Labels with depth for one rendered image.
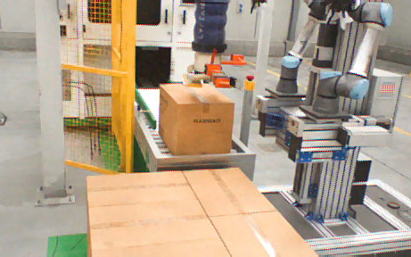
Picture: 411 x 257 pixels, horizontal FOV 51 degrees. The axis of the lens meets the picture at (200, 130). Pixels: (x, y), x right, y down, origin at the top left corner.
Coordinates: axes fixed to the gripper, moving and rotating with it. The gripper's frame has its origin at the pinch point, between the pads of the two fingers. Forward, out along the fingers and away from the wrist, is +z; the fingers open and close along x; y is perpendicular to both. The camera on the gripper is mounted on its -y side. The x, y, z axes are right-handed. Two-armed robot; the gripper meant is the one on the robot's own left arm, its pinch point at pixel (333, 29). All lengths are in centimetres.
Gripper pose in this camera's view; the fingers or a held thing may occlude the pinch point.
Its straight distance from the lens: 222.0
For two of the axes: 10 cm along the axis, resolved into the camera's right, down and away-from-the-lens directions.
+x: -2.7, -3.1, 9.1
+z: -0.6, 9.5, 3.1
